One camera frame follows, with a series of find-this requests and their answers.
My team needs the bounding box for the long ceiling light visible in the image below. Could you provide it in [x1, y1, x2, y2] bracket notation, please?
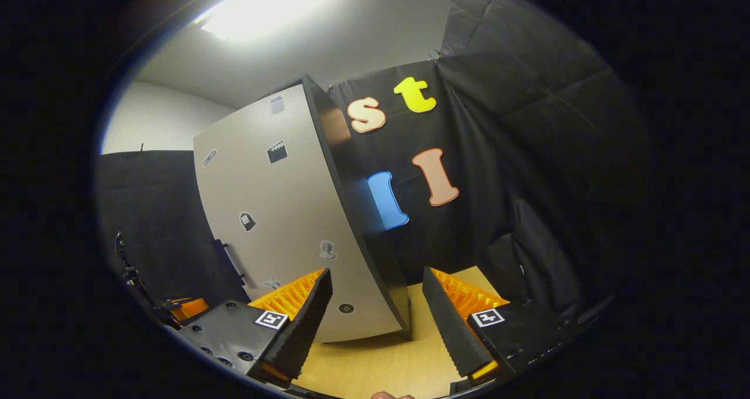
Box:
[193, 0, 349, 42]

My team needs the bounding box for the grey cabinet door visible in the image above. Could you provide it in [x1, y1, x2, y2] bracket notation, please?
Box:
[193, 83, 405, 344]

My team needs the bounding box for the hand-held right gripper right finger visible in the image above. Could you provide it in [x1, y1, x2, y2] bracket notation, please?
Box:
[422, 266, 578, 388]

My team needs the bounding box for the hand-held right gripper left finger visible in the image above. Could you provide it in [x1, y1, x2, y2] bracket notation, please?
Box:
[176, 268, 333, 388]

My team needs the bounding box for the black backdrop cloth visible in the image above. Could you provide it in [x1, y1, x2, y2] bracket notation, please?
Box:
[97, 0, 651, 329]

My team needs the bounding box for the black door handle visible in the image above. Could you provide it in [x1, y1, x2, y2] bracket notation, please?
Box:
[212, 239, 247, 287]

